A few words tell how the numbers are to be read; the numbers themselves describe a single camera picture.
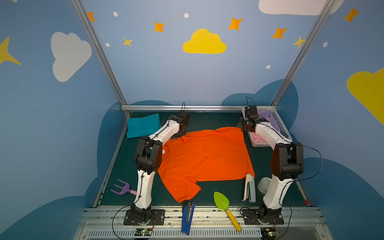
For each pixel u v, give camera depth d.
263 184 0.81
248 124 0.73
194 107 1.36
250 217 0.74
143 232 0.71
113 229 0.68
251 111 0.77
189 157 0.96
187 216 0.73
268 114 1.11
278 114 1.08
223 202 0.78
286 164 0.52
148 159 0.55
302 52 0.86
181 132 0.72
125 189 0.82
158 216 0.75
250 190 0.80
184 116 0.81
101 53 0.85
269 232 0.71
